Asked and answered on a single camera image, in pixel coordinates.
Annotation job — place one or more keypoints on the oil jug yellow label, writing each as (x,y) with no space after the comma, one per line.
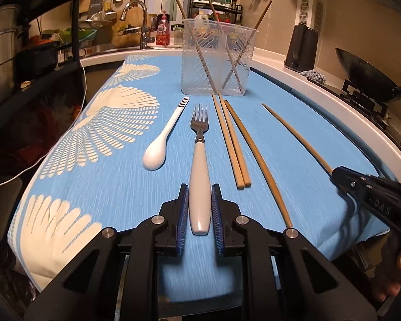
(201,16)

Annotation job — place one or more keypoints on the blue cloth white shell print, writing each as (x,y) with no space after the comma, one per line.
(120,180)

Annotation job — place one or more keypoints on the chrome kitchen faucet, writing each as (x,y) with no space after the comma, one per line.
(144,26)

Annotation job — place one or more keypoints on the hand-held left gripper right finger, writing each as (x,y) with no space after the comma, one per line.
(218,217)

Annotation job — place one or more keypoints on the white wall vent grille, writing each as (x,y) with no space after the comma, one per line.
(319,15)
(305,10)

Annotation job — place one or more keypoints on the dark floral cloth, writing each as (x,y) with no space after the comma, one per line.
(53,120)

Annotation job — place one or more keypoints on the grey checked dishcloth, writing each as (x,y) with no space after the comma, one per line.
(315,76)

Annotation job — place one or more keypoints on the metal mixing bowl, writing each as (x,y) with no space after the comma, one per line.
(93,24)

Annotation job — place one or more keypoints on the black two-tier spice rack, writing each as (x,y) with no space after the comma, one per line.
(239,11)

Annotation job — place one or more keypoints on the black burner pan support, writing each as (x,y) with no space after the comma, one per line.
(349,88)

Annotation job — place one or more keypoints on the red dish soap bottle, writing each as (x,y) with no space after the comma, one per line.
(163,33)

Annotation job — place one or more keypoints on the large steel stockpot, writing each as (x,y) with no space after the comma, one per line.
(0,50)

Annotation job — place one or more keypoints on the black electric kettle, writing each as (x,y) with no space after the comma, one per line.
(302,48)

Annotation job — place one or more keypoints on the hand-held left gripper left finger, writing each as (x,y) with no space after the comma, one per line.
(183,217)

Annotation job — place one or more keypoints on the wooden chopstick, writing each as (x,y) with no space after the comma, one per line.
(287,127)
(259,164)
(212,10)
(182,11)
(226,140)
(264,14)
(234,140)

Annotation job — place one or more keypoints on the glass jar green lid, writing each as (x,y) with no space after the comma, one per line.
(178,36)

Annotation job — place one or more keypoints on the metal box grater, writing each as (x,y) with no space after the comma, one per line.
(95,6)

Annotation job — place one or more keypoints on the clear plastic utensil container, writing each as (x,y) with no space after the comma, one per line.
(192,73)

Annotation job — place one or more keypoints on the black pot orange lid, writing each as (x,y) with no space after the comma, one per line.
(36,60)

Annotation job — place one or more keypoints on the green plastic basin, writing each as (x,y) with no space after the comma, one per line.
(83,34)

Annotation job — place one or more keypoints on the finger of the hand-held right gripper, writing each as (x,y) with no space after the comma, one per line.
(349,184)
(359,173)

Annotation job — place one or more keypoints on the large wooden cutting board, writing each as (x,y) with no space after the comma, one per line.
(127,33)

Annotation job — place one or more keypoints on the black metal shelf rack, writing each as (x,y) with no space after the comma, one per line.
(75,40)

